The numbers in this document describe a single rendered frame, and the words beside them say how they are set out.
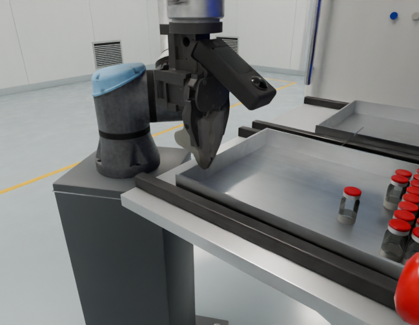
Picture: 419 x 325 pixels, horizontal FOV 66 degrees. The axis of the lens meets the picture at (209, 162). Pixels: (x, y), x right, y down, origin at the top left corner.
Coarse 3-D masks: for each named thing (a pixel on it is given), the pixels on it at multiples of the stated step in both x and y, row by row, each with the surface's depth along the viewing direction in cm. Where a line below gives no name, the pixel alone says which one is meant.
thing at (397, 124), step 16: (336, 112) 75; (352, 112) 85; (368, 112) 84; (384, 112) 81; (400, 112) 79; (416, 112) 77; (320, 128) 66; (336, 128) 75; (352, 128) 75; (368, 128) 75; (384, 128) 75; (400, 128) 75; (416, 128) 75; (384, 144) 60; (400, 144) 58; (416, 144) 66
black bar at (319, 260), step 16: (144, 176) 50; (160, 192) 47; (176, 192) 45; (192, 208) 44; (208, 208) 42; (224, 208) 42; (224, 224) 41; (240, 224) 39; (256, 224) 39; (256, 240) 38; (272, 240) 36; (288, 240) 36; (288, 256) 36; (304, 256) 34; (320, 256) 34; (336, 256) 34; (320, 272) 34; (336, 272) 33; (352, 272) 32; (368, 272) 32; (352, 288) 32; (368, 288) 31; (384, 288) 30; (384, 304) 30
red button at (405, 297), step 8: (416, 256) 17; (408, 264) 17; (416, 264) 17; (408, 272) 17; (416, 272) 17; (400, 280) 17; (408, 280) 17; (416, 280) 16; (400, 288) 17; (408, 288) 16; (416, 288) 16; (400, 296) 17; (408, 296) 16; (416, 296) 16; (400, 304) 17; (408, 304) 16; (416, 304) 16; (400, 312) 17; (408, 312) 16; (416, 312) 16; (408, 320) 17; (416, 320) 16
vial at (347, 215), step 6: (342, 198) 41; (348, 198) 40; (354, 198) 40; (342, 204) 41; (348, 204) 40; (354, 204) 40; (342, 210) 41; (348, 210) 40; (354, 210) 40; (342, 216) 41; (348, 216) 41; (354, 216) 41; (342, 222) 42; (348, 222) 41; (354, 222) 42
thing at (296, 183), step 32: (224, 160) 56; (256, 160) 59; (288, 160) 59; (320, 160) 59; (352, 160) 56; (384, 160) 53; (192, 192) 46; (224, 192) 42; (256, 192) 49; (288, 192) 49; (320, 192) 49; (384, 192) 49; (288, 224) 37; (320, 224) 42; (352, 224) 42; (384, 224) 42; (352, 256) 33
